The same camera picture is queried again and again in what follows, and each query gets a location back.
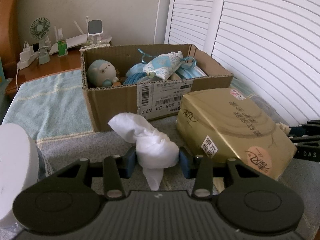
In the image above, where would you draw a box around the white knotted cloth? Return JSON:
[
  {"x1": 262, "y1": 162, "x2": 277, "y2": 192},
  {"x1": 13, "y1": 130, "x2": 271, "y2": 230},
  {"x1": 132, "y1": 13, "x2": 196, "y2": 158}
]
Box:
[{"x1": 108, "y1": 113, "x2": 179, "y2": 191}]

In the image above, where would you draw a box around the small orange plush piece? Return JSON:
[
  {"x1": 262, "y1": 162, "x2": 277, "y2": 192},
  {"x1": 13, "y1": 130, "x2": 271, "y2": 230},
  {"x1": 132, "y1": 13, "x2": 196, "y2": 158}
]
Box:
[{"x1": 112, "y1": 76, "x2": 127, "y2": 87}]

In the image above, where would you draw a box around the blue haired plush doll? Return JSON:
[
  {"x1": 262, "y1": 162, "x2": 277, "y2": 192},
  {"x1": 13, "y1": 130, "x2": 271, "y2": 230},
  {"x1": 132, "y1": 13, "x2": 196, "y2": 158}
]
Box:
[{"x1": 87, "y1": 60, "x2": 119, "y2": 87}]

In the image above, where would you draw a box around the light blue face mask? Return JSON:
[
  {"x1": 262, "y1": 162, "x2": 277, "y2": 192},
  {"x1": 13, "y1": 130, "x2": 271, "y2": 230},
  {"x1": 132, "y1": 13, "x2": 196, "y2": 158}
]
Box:
[{"x1": 175, "y1": 66, "x2": 207, "y2": 79}]

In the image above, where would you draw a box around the blue white sachet with ribbon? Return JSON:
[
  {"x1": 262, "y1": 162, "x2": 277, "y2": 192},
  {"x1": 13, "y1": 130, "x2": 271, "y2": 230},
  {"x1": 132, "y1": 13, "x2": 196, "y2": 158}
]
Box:
[{"x1": 138, "y1": 49, "x2": 197, "y2": 80}]

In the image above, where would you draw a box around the gold tissue pack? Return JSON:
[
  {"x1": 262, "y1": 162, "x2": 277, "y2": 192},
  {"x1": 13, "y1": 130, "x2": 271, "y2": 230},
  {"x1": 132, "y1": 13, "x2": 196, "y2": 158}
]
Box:
[{"x1": 176, "y1": 88, "x2": 297, "y2": 179}]

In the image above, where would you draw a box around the open cardboard box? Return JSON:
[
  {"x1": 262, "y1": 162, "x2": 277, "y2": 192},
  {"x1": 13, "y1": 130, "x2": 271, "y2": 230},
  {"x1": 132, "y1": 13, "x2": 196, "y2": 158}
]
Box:
[{"x1": 80, "y1": 44, "x2": 233, "y2": 132}]

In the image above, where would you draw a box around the checkered blue grey blanket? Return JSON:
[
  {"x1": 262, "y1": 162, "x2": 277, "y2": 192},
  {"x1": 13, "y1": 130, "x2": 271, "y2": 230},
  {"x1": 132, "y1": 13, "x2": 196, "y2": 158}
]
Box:
[{"x1": 1, "y1": 70, "x2": 319, "y2": 238}]

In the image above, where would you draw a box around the white lidded clear jar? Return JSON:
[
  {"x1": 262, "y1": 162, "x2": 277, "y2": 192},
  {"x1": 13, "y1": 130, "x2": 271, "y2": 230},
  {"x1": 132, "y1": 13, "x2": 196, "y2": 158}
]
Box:
[{"x1": 0, "y1": 124, "x2": 54, "y2": 232}]

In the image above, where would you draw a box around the white louvered closet door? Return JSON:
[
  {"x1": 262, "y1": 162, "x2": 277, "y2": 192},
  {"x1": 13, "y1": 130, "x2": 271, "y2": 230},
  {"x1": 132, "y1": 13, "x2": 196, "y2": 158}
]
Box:
[{"x1": 165, "y1": 0, "x2": 319, "y2": 125}]

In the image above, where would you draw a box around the wooden nightstand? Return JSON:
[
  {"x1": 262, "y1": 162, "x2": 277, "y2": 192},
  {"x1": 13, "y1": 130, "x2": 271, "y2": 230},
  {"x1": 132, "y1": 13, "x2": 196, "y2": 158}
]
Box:
[{"x1": 5, "y1": 49, "x2": 81, "y2": 98}]

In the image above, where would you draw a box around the white remote control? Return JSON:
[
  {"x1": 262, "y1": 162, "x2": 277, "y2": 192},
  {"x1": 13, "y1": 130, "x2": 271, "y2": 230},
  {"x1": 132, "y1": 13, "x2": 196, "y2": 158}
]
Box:
[{"x1": 79, "y1": 43, "x2": 111, "y2": 51}]

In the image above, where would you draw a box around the green sanitizer bottle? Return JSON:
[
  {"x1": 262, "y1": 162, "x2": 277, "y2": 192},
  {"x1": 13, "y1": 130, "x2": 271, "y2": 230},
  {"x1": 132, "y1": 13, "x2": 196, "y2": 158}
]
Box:
[{"x1": 57, "y1": 28, "x2": 68, "y2": 57}]

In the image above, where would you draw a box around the white wifi router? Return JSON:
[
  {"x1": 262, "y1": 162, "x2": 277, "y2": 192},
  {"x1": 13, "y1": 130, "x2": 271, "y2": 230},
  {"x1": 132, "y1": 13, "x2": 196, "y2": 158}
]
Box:
[{"x1": 48, "y1": 20, "x2": 113, "y2": 55}]

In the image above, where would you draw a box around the small white screen device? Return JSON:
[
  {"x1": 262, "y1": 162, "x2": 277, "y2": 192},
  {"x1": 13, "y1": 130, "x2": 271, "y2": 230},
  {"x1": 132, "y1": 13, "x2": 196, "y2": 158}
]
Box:
[{"x1": 86, "y1": 16, "x2": 103, "y2": 44}]

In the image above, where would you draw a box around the white power strip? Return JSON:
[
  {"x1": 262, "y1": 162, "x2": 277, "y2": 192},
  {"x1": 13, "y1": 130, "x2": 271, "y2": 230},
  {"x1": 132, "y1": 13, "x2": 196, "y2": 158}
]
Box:
[{"x1": 17, "y1": 41, "x2": 39, "y2": 70}]

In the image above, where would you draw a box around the green desk fan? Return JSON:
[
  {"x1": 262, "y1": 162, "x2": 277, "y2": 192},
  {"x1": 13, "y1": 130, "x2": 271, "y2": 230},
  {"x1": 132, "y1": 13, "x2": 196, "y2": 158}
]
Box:
[{"x1": 29, "y1": 17, "x2": 50, "y2": 65}]

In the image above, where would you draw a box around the wooden headboard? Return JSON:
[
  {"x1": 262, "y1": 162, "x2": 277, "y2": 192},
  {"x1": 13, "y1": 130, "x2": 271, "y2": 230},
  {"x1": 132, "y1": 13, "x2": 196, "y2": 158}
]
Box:
[{"x1": 0, "y1": 0, "x2": 20, "y2": 78}]

